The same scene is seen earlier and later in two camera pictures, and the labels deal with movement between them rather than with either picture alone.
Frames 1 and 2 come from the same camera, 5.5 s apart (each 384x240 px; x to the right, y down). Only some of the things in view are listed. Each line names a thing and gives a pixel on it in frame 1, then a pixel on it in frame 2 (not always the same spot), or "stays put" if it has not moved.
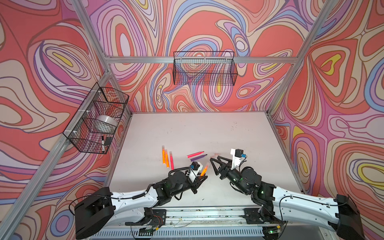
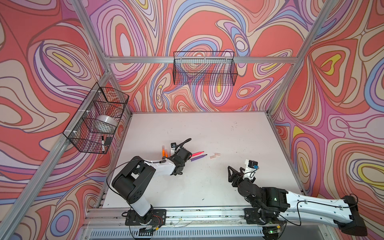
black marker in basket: x=103 y=144 stays put
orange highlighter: x=163 y=154 stays put
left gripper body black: x=186 y=186 to x=181 y=168
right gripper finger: x=221 y=164 to x=234 y=178
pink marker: x=195 y=154 stays put
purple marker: x=197 y=158 stays put
